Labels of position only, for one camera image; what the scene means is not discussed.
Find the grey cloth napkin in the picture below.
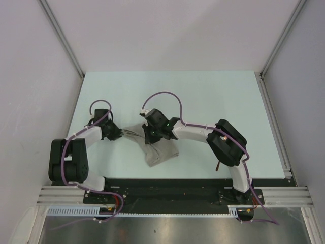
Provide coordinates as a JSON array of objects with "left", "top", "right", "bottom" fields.
[{"left": 122, "top": 124, "right": 179, "bottom": 167}]

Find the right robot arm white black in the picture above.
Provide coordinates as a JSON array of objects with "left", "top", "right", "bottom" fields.
[{"left": 140, "top": 109, "right": 253, "bottom": 204}]

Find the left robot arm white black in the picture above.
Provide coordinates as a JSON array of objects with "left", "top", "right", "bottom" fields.
[{"left": 48, "top": 109, "right": 122, "bottom": 203}]

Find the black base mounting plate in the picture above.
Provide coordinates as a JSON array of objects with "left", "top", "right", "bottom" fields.
[{"left": 52, "top": 177, "right": 297, "bottom": 214}]

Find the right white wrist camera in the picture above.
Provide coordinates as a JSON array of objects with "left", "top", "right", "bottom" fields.
[{"left": 139, "top": 109, "right": 151, "bottom": 117}]

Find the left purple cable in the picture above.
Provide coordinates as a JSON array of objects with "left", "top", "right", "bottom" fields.
[{"left": 49, "top": 99, "right": 125, "bottom": 231}]

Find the white slotted cable duct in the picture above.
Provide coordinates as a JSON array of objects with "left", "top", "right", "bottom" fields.
[{"left": 46, "top": 204, "right": 249, "bottom": 219}]

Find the left aluminium corner post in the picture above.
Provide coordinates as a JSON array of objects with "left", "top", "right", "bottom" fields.
[{"left": 37, "top": 0, "right": 85, "bottom": 80}]

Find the aluminium corner post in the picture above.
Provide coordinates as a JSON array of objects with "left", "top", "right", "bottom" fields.
[
  {"left": 259, "top": 0, "right": 309, "bottom": 78},
  {"left": 37, "top": 0, "right": 85, "bottom": 80}
]

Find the aluminium front rail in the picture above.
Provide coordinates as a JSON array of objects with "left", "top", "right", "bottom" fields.
[{"left": 37, "top": 186, "right": 314, "bottom": 207}]

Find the right aluminium corner post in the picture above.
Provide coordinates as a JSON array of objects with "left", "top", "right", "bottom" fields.
[{"left": 259, "top": 0, "right": 309, "bottom": 78}]

